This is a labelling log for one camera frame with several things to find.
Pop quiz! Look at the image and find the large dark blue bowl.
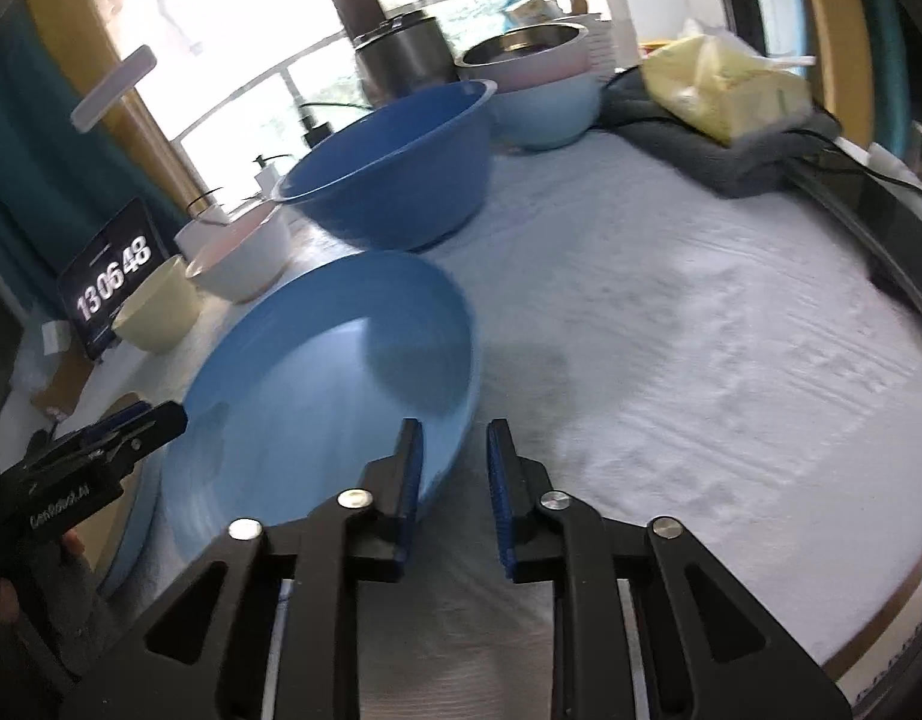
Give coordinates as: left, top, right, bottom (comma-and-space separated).
273, 79, 499, 254

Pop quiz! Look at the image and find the teal curtain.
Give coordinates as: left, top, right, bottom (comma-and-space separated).
0, 37, 192, 301

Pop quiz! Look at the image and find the yellow curtain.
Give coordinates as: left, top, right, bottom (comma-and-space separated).
26, 0, 207, 203

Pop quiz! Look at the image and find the grey folded cloth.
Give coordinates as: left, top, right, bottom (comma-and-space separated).
599, 67, 840, 200

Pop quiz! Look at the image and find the stainless steel bowl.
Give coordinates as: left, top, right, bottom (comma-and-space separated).
455, 22, 589, 68

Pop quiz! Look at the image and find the light blue plate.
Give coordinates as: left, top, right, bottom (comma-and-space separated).
99, 457, 166, 602
161, 251, 484, 567

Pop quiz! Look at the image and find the brown cardboard box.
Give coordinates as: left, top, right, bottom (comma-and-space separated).
29, 349, 94, 428

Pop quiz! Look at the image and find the black cable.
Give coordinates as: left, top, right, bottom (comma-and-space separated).
798, 127, 922, 212

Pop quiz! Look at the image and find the white textured tablecloth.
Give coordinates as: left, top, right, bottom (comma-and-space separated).
0, 101, 922, 720

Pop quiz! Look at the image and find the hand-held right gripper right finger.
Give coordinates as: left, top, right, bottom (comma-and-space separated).
486, 418, 853, 720

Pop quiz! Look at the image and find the person's left forearm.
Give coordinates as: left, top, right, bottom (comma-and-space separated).
11, 555, 136, 683

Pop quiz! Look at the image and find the black tablet showing clock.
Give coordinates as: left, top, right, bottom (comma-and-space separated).
56, 197, 169, 361

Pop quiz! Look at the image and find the white charging dock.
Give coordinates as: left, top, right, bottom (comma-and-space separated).
69, 45, 301, 203

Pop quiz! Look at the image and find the white bowl with pink inside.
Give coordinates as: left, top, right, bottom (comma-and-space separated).
174, 199, 293, 305

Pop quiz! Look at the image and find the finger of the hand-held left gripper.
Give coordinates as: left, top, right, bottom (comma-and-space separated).
78, 400, 151, 445
101, 400, 189, 467

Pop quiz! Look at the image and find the black glossy board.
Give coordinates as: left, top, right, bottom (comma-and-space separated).
791, 139, 922, 346

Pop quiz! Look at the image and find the light blue bowl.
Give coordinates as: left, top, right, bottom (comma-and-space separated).
494, 71, 604, 151

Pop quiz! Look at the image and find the stainless steel cup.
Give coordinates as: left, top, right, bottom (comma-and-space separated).
353, 11, 458, 110

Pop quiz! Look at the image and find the pale yellow plastic bag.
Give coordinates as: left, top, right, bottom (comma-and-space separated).
641, 34, 816, 147

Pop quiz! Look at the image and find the stack of white plates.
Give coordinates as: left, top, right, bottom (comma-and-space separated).
558, 13, 619, 83

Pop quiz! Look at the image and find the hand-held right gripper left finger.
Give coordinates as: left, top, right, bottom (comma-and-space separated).
59, 418, 424, 720

